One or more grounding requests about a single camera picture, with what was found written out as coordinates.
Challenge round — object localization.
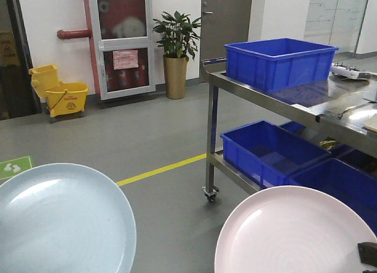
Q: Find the blue bin lower shelf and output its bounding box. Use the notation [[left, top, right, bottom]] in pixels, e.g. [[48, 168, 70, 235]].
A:
[[220, 120, 330, 188]]

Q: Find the white grey remote controller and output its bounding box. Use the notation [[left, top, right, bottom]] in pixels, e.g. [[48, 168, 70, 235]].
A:
[[330, 63, 372, 80]]

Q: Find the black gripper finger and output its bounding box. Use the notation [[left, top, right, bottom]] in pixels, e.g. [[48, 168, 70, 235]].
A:
[[358, 242, 377, 267]]

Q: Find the grey door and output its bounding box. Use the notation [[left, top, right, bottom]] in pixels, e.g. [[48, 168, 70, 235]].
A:
[[200, 0, 252, 60]]

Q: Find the red wall pipe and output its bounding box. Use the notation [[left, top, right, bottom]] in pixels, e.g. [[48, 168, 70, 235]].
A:
[[57, 0, 100, 96]]

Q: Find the stainless steel cart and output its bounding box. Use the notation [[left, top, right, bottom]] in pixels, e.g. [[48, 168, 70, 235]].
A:
[[200, 58, 376, 202]]

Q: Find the plant in gold pot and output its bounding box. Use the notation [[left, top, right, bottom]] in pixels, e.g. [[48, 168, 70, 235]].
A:
[[153, 11, 201, 100]]

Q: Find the light blue round plate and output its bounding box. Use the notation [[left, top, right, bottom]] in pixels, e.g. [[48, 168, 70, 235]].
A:
[[1, 163, 137, 272]]

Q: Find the blue bin lower right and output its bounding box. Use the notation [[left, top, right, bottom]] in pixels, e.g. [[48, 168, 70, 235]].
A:
[[287, 159, 376, 232]]

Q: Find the yellow mop bucket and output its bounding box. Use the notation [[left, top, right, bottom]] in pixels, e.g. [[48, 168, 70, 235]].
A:
[[28, 64, 88, 123]]

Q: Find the blue bin on cart top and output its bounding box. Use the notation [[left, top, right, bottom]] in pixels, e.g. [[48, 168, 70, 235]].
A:
[[224, 38, 339, 92]]

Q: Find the pink round plate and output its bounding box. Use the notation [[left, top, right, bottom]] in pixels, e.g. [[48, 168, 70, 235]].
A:
[[214, 186, 376, 272]]

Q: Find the fire hose cabinet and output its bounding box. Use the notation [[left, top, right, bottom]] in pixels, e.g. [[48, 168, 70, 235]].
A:
[[84, 0, 156, 101]]

